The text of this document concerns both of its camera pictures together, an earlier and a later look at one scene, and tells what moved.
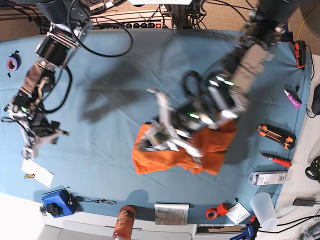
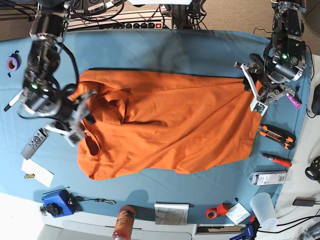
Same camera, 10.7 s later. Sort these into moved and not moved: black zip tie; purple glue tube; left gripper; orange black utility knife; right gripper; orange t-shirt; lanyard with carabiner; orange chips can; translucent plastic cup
Moved: right gripper; orange t-shirt; left gripper
Not moved: purple glue tube; orange black utility knife; orange chips can; lanyard with carabiner; translucent plastic cup; black zip tie
